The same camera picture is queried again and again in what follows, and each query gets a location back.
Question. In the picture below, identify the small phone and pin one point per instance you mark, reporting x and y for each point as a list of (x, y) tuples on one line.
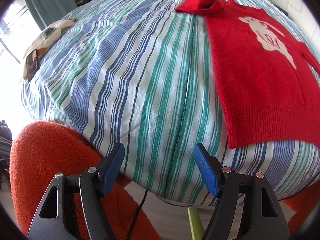
[(48, 31)]

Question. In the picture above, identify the red sweater with white print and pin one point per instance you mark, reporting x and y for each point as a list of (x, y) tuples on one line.
[(250, 85)]

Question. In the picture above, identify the beige patterned pillow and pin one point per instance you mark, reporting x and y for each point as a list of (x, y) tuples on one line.
[(58, 28)]

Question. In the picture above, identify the blue green striped bed sheet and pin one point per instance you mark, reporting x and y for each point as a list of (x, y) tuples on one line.
[(150, 80)]

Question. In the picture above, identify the teal curtain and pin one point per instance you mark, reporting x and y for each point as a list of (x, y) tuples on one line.
[(37, 7)]

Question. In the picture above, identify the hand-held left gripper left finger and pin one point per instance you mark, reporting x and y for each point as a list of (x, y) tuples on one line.
[(112, 170)]

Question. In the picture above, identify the black tablet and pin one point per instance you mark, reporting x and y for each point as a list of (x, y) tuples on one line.
[(32, 63)]

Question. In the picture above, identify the green stick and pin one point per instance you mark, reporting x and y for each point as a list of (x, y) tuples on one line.
[(194, 223)]

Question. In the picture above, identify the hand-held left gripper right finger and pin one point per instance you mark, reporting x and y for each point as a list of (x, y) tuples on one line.
[(206, 170)]

